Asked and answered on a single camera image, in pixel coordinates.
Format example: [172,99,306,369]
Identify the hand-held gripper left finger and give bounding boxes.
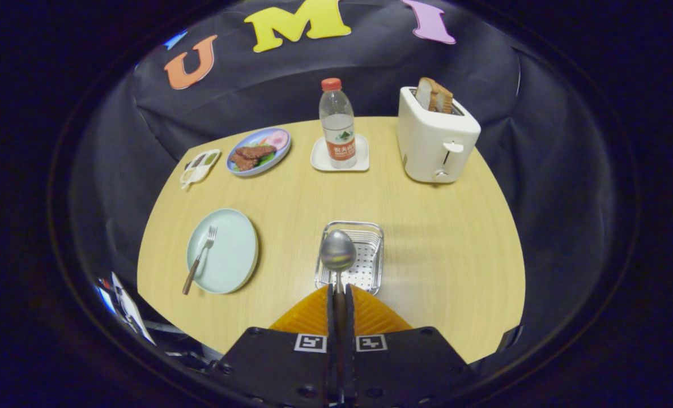
[206,283,337,408]

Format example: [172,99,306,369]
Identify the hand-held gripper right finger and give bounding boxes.
[345,283,479,408]

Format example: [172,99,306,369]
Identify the metal spoon with brown handle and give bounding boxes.
[320,229,357,352]

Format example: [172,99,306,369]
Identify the metal fork with brown handle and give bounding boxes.
[182,226,218,296]

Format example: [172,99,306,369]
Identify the pale green plate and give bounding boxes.
[186,208,259,295]

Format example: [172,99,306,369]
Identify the white square coaster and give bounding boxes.
[310,134,370,172]

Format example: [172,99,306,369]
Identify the white divided condiment dish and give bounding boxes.
[180,148,222,190]

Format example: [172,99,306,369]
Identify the white toaster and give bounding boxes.
[396,86,482,184]

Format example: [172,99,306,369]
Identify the clear water bottle red cap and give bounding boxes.
[319,78,357,169]

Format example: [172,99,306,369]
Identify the blue plate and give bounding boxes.
[226,127,292,177]

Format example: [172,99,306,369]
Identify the metal wire basket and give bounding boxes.
[314,220,384,296]

